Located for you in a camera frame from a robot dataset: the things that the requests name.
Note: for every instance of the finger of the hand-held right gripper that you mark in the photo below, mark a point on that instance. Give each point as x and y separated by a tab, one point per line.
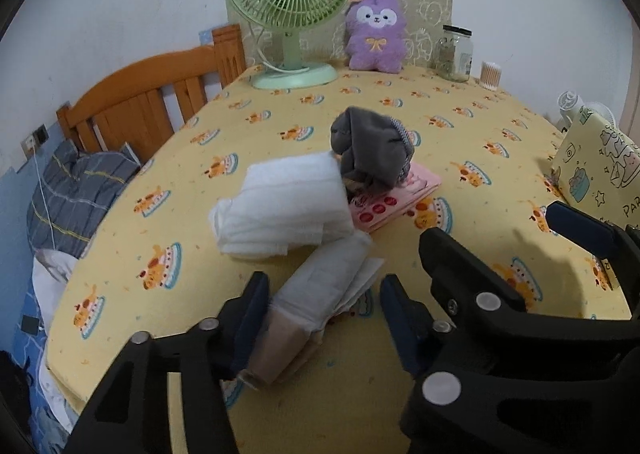
465	274
590	231

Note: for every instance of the yellow printed tablecloth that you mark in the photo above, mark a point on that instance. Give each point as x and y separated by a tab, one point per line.
190	214

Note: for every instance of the small black device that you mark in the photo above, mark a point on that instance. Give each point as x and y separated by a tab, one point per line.
30	324

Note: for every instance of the patterned olive board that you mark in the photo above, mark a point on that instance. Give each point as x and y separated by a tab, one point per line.
430	9

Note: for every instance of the purple plush bunny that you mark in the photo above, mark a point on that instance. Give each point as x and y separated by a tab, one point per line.
375	46

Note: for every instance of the wooden bed headboard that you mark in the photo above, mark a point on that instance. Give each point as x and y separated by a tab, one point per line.
150	79

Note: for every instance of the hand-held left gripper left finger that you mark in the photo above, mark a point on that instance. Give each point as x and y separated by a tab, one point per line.
250	324

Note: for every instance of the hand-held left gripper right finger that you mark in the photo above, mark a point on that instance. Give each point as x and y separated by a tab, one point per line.
402	324

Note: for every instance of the wall socket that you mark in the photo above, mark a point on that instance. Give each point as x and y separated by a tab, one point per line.
39	135

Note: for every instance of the pink packet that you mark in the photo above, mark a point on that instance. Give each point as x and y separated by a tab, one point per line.
395	204

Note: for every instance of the white standing fan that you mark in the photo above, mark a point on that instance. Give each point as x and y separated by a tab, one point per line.
570	101

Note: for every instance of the cotton swab container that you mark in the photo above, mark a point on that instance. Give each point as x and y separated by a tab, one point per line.
491	76

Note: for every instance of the blue bedsheet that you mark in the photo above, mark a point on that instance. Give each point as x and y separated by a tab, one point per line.
27	359

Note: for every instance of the patterned yellow gift box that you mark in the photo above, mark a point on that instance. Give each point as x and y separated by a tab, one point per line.
595	169

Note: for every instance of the beige door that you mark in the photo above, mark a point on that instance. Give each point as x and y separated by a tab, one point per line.
632	104

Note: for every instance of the grey sock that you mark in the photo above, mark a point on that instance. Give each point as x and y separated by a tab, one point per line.
370	144

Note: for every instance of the white folded tissue stack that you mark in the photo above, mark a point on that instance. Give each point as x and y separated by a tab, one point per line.
285	209

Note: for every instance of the grey plaid pillow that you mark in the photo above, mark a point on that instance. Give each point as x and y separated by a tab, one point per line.
65	194

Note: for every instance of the white bed cloth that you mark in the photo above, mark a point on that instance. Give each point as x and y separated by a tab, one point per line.
50	269

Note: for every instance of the glass jar with dark lid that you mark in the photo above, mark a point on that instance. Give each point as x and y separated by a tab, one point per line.
452	59

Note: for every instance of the beige white socks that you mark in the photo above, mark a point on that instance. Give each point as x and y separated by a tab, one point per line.
315	289

